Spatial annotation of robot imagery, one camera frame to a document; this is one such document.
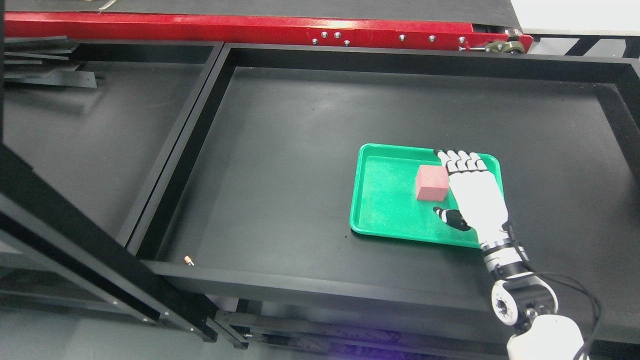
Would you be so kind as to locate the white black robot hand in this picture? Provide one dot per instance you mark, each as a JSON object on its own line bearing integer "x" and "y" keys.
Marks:
{"x": 480, "y": 202}

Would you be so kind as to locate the pink foam block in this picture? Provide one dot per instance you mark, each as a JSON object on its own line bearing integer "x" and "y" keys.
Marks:
{"x": 431, "y": 183}

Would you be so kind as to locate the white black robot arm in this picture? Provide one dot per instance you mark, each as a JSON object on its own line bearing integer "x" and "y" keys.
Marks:
{"x": 521, "y": 299}

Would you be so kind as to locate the green plastic tray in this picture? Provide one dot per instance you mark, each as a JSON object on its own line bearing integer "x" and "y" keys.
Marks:
{"x": 384, "y": 203}

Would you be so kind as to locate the black metal right shelf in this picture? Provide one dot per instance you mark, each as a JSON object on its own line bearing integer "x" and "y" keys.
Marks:
{"x": 293, "y": 182}

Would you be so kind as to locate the black metal shelf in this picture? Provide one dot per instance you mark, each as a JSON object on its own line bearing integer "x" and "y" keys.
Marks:
{"x": 90, "y": 166}
{"x": 293, "y": 182}

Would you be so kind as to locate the black metal left shelf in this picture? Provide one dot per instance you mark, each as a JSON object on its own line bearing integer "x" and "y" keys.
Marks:
{"x": 90, "y": 166}

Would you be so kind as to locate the red conveyor frame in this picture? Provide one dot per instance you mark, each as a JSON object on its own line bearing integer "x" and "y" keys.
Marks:
{"x": 303, "y": 31}

